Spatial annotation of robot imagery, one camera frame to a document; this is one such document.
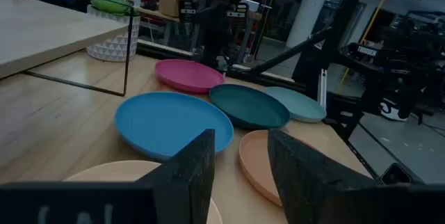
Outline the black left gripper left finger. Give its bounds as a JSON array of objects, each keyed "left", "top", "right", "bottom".
[{"left": 137, "top": 129, "right": 216, "bottom": 224}]

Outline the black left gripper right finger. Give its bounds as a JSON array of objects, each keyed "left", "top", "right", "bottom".
[{"left": 267, "top": 129, "right": 380, "bottom": 224}]

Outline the orange plastic plate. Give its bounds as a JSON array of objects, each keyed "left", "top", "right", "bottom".
[{"left": 238, "top": 129, "right": 284, "bottom": 207}]

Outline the blue plastic plate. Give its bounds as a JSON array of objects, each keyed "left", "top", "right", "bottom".
[{"left": 114, "top": 91, "right": 234, "bottom": 161}]

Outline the light teal plastic plate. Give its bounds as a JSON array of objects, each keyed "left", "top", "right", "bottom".
[{"left": 264, "top": 86, "right": 327, "bottom": 124}]

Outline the dark teal plastic plate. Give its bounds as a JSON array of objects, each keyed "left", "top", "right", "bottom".
[{"left": 209, "top": 83, "right": 291, "bottom": 130}]

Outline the white and black shoe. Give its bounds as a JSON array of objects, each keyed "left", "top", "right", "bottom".
[{"left": 380, "top": 98, "right": 410, "bottom": 122}]

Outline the white triangle-pattern plant pot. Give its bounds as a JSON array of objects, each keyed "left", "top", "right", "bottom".
[{"left": 86, "top": 4, "right": 141, "bottom": 63}]

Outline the white building column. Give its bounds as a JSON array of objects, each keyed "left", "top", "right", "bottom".
[{"left": 285, "top": 0, "right": 330, "bottom": 49}]

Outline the brown cardboard box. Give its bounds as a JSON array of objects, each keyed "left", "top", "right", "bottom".
[{"left": 159, "top": 0, "right": 185, "bottom": 18}]

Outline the yellow pole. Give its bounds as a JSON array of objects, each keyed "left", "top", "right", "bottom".
[{"left": 339, "top": 0, "right": 397, "bottom": 86}]

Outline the black table camera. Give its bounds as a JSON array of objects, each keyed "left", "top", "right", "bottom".
[{"left": 380, "top": 163, "right": 413, "bottom": 186}]

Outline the black metal rig frame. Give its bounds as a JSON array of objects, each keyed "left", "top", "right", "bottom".
[{"left": 248, "top": 0, "right": 371, "bottom": 95}]

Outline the wooden shelf black metal frame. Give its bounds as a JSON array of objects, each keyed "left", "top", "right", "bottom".
[{"left": 0, "top": 0, "right": 136, "bottom": 97}]

